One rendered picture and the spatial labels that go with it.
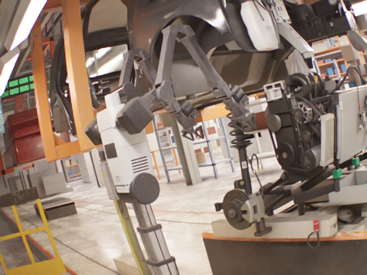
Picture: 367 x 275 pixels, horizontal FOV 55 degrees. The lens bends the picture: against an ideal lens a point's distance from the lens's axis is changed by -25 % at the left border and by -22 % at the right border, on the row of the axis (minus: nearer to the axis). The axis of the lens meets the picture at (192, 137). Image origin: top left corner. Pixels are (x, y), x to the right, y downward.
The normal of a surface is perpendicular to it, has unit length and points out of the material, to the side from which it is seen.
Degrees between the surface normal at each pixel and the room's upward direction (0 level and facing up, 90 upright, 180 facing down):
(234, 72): 104
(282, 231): 90
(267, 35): 90
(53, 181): 90
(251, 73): 134
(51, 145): 90
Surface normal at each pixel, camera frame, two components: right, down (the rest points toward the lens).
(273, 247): -0.80, 0.21
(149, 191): 0.57, -0.12
